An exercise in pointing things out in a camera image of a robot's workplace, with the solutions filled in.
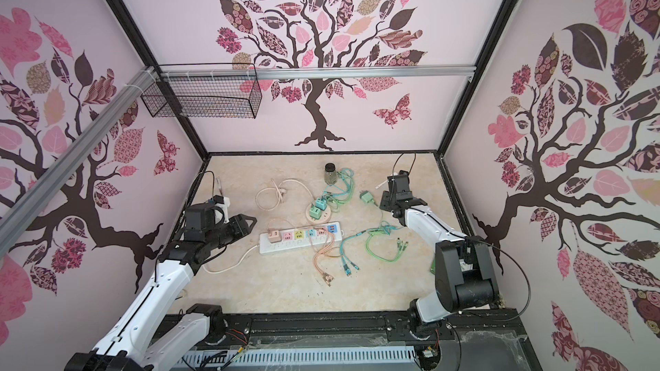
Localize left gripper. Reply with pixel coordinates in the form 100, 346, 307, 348
205, 213, 257, 250

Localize teal charger plug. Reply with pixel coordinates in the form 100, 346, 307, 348
315, 198, 328, 211

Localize pink charger plug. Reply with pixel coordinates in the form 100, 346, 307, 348
267, 230, 282, 244

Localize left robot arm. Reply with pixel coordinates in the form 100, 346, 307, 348
65, 196, 258, 370

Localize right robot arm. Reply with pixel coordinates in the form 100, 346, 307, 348
380, 170, 498, 324

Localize light green charger plug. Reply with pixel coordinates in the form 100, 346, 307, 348
359, 191, 376, 204

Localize white multicolour power strip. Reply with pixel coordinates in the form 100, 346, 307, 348
258, 222, 343, 255

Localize round pink power socket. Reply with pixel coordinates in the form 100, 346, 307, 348
304, 204, 332, 224

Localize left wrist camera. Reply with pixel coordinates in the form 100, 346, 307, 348
211, 195, 230, 224

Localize white power strip cord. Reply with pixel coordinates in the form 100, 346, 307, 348
202, 244, 259, 276

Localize tangled charging cables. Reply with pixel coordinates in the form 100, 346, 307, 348
308, 167, 409, 287

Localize pink socket cord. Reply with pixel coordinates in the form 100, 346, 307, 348
254, 179, 314, 212

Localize black wire basket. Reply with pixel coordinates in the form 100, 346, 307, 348
141, 62, 262, 120

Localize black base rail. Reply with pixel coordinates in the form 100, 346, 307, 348
156, 304, 541, 370

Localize white cable duct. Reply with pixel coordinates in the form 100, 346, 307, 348
173, 346, 419, 370

